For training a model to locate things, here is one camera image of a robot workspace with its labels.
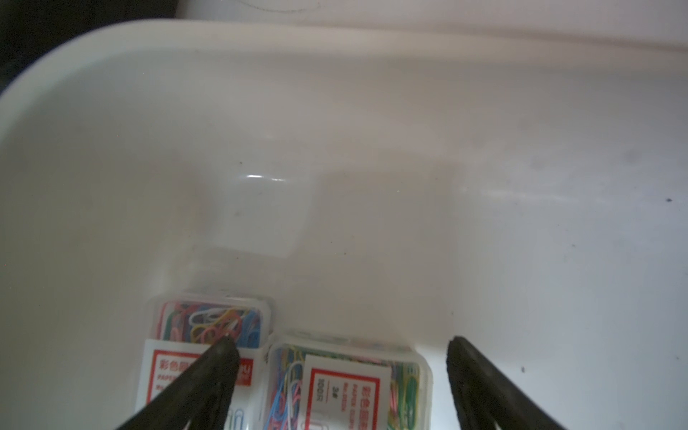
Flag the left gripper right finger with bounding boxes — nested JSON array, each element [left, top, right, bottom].
[[446, 336, 564, 430]]

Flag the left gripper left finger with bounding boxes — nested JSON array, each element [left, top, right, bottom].
[[119, 336, 241, 429]]

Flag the thirteenth paper clip box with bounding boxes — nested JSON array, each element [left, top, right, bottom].
[[262, 331, 433, 429]]

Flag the white plastic tray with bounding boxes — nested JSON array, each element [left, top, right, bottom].
[[1, 21, 687, 429]]

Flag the paper clip box in tray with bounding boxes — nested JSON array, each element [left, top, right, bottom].
[[135, 291, 273, 429]]

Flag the black tool case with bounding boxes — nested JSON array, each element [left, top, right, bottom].
[[1, 0, 178, 89]]

